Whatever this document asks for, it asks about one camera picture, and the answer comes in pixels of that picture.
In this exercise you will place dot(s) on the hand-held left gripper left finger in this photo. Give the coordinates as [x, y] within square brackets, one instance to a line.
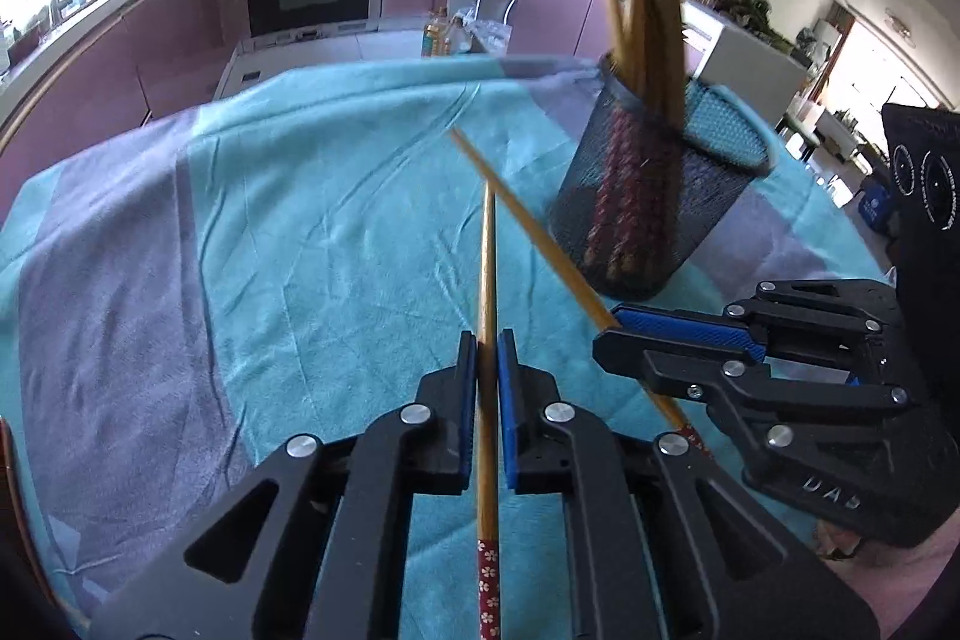
[469, 400]

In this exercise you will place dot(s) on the teal and purple tablecloth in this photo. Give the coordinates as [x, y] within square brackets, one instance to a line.
[300, 235]

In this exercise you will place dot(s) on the person's right forearm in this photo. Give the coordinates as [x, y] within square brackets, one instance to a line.
[915, 584]

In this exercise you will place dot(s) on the bundle of chopsticks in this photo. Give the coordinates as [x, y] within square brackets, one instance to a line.
[649, 10]

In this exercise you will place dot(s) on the yellow oil bottle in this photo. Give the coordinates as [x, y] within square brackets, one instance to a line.
[435, 36]

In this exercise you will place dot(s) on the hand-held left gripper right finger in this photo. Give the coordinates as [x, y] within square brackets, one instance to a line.
[510, 400]

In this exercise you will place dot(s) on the green potted plants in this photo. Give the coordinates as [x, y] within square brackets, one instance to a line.
[750, 6]

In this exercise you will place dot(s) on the clear plastic bag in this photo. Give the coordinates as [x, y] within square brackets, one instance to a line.
[491, 34]

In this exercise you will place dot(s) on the wooden chopstick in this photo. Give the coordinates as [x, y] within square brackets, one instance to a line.
[487, 295]
[525, 218]

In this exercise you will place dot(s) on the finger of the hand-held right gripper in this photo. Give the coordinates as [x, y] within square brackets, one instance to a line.
[675, 326]
[630, 355]

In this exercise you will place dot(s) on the black mesh utensil cup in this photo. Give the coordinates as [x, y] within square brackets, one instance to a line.
[645, 212]

